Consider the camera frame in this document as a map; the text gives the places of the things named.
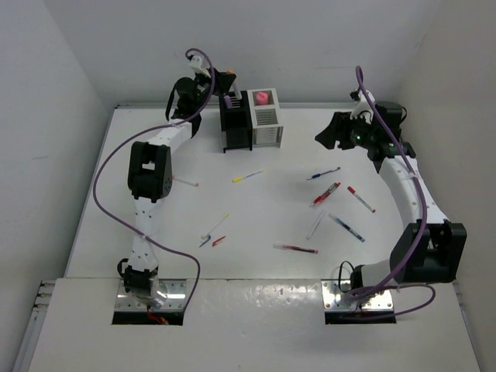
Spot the thin orange cap marker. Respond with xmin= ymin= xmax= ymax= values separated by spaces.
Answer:
xmin=173 ymin=176 xmax=199 ymax=188

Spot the orange cap highlighter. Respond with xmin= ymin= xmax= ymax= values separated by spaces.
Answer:
xmin=224 ymin=69 xmax=242 ymax=109

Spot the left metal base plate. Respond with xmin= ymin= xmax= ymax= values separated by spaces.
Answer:
xmin=114 ymin=279 xmax=187 ymax=312

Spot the blue ballpoint pen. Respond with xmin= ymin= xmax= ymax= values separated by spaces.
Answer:
xmin=306 ymin=167 xmax=341 ymax=181

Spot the white slotted pen holder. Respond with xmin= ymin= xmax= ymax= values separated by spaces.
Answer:
xmin=247 ymin=88 xmax=284 ymax=147

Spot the blue ink gel pen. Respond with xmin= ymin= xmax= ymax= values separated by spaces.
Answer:
xmin=328 ymin=212 xmax=365 ymax=243

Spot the red ink gel pen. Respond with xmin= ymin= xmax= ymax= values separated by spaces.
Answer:
xmin=273 ymin=243 xmax=319 ymax=254

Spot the clear white pen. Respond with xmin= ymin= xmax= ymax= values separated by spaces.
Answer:
xmin=306 ymin=209 xmax=327 ymax=239

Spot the yellow tip white pen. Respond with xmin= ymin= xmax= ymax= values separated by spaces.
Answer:
xmin=201 ymin=212 xmax=230 ymax=239

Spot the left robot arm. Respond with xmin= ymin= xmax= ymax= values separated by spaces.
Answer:
xmin=118 ymin=70 xmax=236 ymax=302

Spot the metal base plate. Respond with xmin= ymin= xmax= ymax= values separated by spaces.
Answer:
xmin=321 ymin=279 xmax=394 ymax=314
xmin=114 ymin=279 xmax=187 ymax=312

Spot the pink purple eraser block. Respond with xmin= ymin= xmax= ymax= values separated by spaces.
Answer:
xmin=253 ymin=91 xmax=270 ymax=105

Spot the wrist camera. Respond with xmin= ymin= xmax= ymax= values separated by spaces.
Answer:
xmin=188 ymin=55 xmax=211 ymax=78
xmin=350 ymin=89 xmax=375 ymax=119

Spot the black slotted pen holder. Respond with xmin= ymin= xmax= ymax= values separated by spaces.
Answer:
xmin=219 ymin=91 xmax=253 ymax=153

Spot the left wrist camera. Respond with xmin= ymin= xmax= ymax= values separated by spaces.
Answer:
xmin=188 ymin=55 xmax=211 ymax=78

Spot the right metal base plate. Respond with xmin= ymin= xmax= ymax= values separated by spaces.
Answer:
xmin=321 ymin=279 xmax=394 ymax=314

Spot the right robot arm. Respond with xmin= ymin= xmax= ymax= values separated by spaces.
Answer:
xmin=315 ymin=102 xmax=467 ymax=296

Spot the red cap white marker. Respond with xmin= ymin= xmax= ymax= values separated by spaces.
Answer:
xmin=347 ymin=186 xmax=376 ymax=213

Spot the yellow cap blue pen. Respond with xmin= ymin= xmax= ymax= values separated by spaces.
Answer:
xmin=232 ymin=169 xmax=264 ymax=183

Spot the red pen cap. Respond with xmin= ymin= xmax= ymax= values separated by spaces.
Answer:
xmin=212 ymin=236 xmax=226 ymax=246

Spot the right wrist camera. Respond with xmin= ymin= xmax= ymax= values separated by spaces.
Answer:
xmin=350 ymin=89 xmax=375 ymax=119

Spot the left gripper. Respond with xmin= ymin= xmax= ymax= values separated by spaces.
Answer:
xmin=191 ymin=67 xmax=234 ymax=112

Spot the red retractable pen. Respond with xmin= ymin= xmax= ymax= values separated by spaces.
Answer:
xmin=309 ymin=182 xmax=341 ymax=208

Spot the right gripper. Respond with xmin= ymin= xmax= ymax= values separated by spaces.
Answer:
xmin=315 ymin=110 xmax=377 ymax=150

